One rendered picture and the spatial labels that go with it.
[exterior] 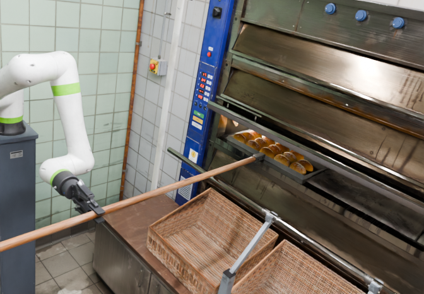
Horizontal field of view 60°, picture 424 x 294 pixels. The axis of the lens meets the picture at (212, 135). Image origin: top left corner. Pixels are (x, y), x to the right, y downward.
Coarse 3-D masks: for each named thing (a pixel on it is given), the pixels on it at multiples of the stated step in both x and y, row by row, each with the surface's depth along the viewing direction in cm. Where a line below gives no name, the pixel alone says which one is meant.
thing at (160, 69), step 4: (152, 60) 250; (156, 60) 248; (160, 60) 249; (164, 60) 251; (160, 64) 248; (164, 64) 250; (156, 68) 249; (160, 68) 249; (164, 68) 251; (152, 72) 252; (156, 72) 249; (160, 72) 250; (164, 72) 253
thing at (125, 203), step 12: (252, 156) 205; (216, 168) 185; (228, 168) 189; (192, 180) 171; (156, 192) 156; (120, 204) 143; (132, 204) 148; (84, 216) 132; (96, 216) 136; (48, 228) 123; (60, 228) 126; (12, 240) 115; (24, 240) 117
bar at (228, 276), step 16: (240, 192) 175; (256, 208) 167; (288, 224) 158; (256, 240) 160; (304, 240) 152; (240, 256) 159; (336, 256) 144; (224, 272) 156; (352, 272) 139; (224, 288) 157; (368, 288) 135
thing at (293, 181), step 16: (224, 144) 226; (288, 176) 199; (304, 192) 192; (320, 192) 188; (336, 208) 181; (352, 208) 179; (368, 224) 171; (384, 224) 171; (400, 240) 162; (416, 256) 158
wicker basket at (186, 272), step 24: (216, 192) 233; (168, 216) 218; (192, 216) 236; (216, 216) 232; (240, 216) 221; (168, 240) 223; (192, 240) 227; (216, 240) 230; (264, 240) 209; (168, 264) 202; (192, 264) 189; (216, 264) 212; (192, 288) 189; (216, 288) 177
